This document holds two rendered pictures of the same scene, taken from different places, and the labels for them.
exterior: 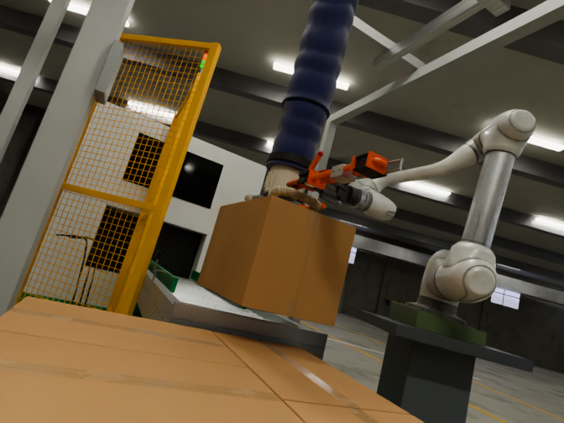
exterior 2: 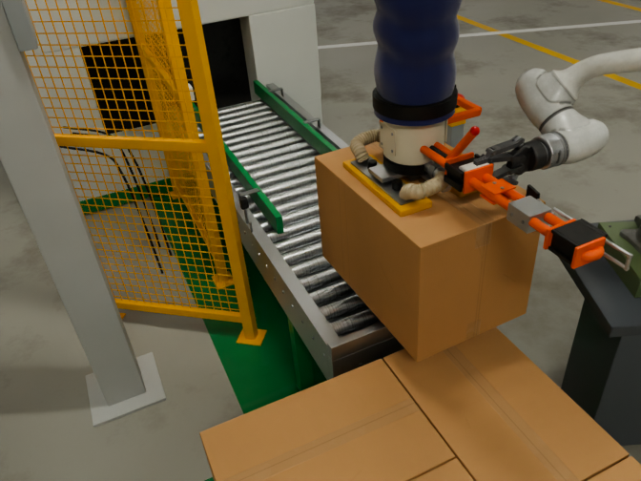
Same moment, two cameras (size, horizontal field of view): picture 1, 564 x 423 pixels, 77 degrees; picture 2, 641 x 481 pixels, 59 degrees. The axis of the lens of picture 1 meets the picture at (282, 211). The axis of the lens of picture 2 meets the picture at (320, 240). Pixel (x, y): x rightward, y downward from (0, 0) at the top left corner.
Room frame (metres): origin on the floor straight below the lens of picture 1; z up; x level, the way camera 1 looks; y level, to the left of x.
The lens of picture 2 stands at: (0.12, 0.25, 1.91)
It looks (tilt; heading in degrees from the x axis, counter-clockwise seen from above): 35 degrees down; 2
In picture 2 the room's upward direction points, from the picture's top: 5 degrees counter-clockwise
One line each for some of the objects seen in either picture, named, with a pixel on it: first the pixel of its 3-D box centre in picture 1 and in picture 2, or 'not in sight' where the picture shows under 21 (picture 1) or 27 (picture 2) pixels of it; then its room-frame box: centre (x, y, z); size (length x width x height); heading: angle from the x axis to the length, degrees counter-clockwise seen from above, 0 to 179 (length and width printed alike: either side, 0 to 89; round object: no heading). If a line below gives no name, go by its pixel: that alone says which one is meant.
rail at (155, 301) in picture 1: (144, 287); (229, 202); (2.46, 0.75, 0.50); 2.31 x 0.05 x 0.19; 24
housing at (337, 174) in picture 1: (343, 174); (528, 214); (1.18, -0.17, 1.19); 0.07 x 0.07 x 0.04; 24
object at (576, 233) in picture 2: (368, 164); (573, 242); (1.05, -0.22, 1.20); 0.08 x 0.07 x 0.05; 24
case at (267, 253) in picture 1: (269, 258); (417, 233); (1.60, 0.00, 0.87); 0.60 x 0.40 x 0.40; 26
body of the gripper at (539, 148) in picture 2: (346, 193); (524, 157); (1.43, -0.24, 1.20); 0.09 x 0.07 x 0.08; 114
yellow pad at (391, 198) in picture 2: not in sight; (383, 177); (1.56, 0.11, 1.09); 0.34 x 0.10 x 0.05; 24
